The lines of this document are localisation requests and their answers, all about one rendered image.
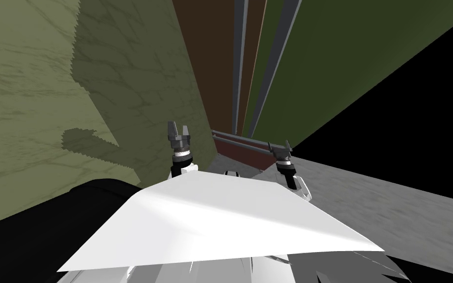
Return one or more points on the brown door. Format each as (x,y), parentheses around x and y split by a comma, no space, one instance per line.
(210,63)

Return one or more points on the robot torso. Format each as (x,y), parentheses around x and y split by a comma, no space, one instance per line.
(218,220)

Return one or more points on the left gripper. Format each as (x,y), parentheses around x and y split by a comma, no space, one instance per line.
(179,141)

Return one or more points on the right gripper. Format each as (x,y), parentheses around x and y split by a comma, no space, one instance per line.
(281,153)

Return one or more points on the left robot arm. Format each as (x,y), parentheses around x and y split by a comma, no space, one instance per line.
(34,243)

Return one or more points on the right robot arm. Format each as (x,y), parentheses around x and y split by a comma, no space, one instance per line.
(291,177)

